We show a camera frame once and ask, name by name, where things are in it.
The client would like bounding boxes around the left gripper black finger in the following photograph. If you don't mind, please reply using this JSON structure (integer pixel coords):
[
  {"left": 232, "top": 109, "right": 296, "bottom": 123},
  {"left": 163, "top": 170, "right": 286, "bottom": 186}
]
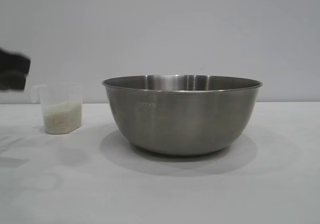
[
  {"left": 0, "top": 46, "right": 32, "bottom": 77},
  {"left": 0, "top": 73, "right": 27, "bottom": 92}
]

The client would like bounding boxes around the translucent plastic measuring cup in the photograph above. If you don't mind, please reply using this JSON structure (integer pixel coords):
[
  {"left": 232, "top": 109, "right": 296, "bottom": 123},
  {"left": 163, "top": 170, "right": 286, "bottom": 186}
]
[{"left": 30, "top": 83, "right": 84, "bottom": 135}]

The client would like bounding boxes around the white uncooked rice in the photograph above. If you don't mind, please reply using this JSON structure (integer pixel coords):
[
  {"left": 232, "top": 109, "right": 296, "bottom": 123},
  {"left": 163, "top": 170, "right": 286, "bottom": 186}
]
[{"left": 43, "top": 100, "right": 83, "bottom": 134}]

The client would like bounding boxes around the stainless steel mixing bowl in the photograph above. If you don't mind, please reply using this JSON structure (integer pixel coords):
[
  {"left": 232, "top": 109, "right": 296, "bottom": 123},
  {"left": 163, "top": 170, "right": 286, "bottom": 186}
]
[{"left": 101, "top": 74, "right": 264, "bottom": 156}]

